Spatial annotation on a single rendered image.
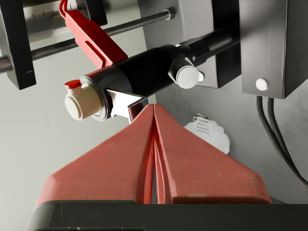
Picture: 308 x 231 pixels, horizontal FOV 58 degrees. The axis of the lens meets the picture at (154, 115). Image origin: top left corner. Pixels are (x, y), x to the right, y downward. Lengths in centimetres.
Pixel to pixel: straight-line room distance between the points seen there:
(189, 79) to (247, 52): 9
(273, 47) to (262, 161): 29
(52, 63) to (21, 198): 21
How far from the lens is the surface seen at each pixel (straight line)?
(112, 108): 15
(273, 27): 23
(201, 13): 26
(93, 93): 15
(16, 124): 45
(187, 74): 16
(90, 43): 19
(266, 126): 25
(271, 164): 49
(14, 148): 46
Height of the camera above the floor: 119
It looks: 35 degrees down
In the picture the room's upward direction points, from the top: 121 degrees counter-clockwise
